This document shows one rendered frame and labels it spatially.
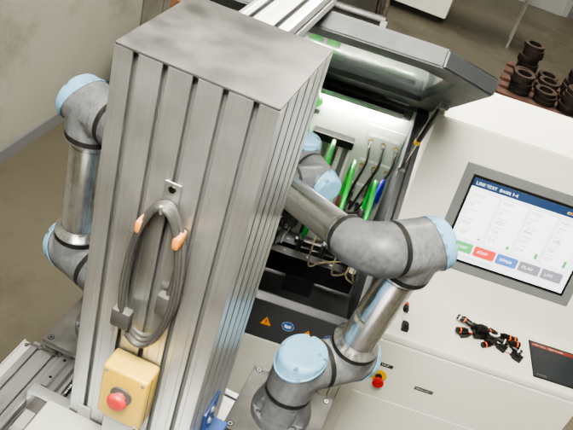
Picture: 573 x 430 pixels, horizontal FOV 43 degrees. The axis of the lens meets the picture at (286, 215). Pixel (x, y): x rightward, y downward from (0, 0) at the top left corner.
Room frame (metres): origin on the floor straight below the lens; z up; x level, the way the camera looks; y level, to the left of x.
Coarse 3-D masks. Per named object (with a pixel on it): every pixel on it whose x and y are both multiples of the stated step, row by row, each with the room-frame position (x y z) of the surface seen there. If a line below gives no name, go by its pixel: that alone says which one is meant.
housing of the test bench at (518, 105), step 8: (496, 96) 2.48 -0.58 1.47; (504, 96) 2.51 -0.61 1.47; (504, 104) 2.44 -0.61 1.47; (512, 104) 2.46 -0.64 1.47; (520, 104) 2.48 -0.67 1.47; (528, 104) 2.51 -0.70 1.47; (528, 112) 2.44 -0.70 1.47; (536, 112) 2.46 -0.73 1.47; (544, 112) 2.49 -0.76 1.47; (552, 112) 2.51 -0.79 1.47; (552, 120) 2.43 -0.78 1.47; (560, 120) 2.46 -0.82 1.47; (568, 120) 2.48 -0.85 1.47
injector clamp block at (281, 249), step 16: (288, 240) 1.95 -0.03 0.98; (272, 256) 1.88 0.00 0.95; (288, 256) 1.88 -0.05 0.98; (304, 256) 1.90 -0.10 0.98; (288, 272) 1.88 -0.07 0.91; (304, 272) 1.88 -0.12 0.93; (320, 272) 1.87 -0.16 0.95; (336, 272) 1.87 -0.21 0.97; (288, 288) 1.88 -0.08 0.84; (304, 288) 1.87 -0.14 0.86; (336, 288) 1.87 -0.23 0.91
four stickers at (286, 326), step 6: (264, 318) 1.67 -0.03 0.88; (270, 318) 1.67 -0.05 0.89; (264, 324) 1.67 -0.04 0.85; (270, 324) 1.67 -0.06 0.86; (282, 324) 1.66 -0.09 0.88; (288, 324) 1.66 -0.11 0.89; (294, 324) 1.66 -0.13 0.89; (288, 330) 1.66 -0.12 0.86; (306, 330) 1.66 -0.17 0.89; (324, 336) 1.66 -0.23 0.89; (330, 336) 1.66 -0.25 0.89
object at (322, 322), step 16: (256, 304) 1.67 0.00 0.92; (272, 304) 1.67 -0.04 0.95; (288, 304) 1.68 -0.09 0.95; (256, 320) 1.67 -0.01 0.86; (288, 320) 1.67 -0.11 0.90; (304, 320) 1.66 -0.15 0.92; (320, 320) 1.66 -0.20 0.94; (336, 320) 1.68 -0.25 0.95; (272, 336) 1.67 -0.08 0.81; (288, 336) 1.67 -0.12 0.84; (320, 336) 1.66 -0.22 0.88
